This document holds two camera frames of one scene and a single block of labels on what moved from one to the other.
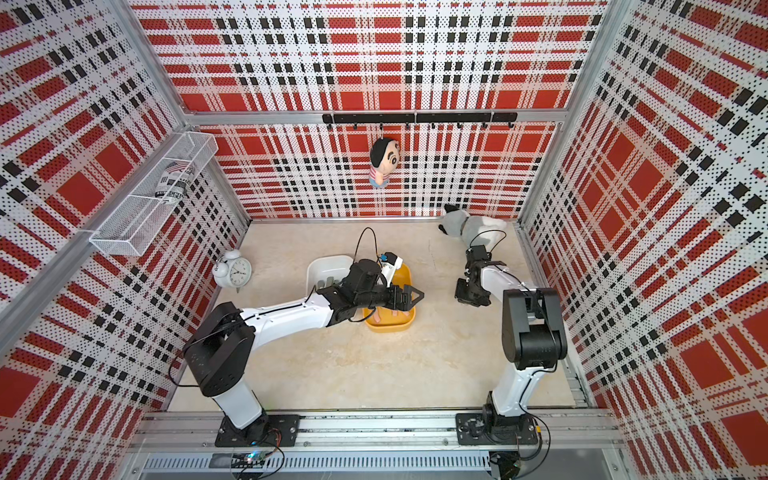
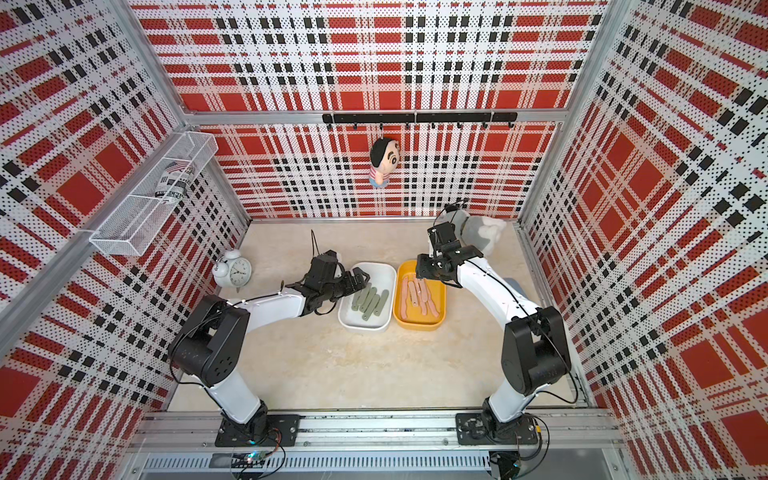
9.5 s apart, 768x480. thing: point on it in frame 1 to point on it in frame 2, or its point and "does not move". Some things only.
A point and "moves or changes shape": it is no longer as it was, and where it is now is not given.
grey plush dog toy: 473,230 does not move
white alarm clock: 232,270 does not move
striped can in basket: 175,182 does not move
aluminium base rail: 571,442 does not move
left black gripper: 404,305 to 351,286
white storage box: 323,266 moves or changes shape
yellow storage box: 385,319 to 415,320
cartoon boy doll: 384,158 does not move
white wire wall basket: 137,220 does not move
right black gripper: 459,292 to 422,270
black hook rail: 431,118 does not move
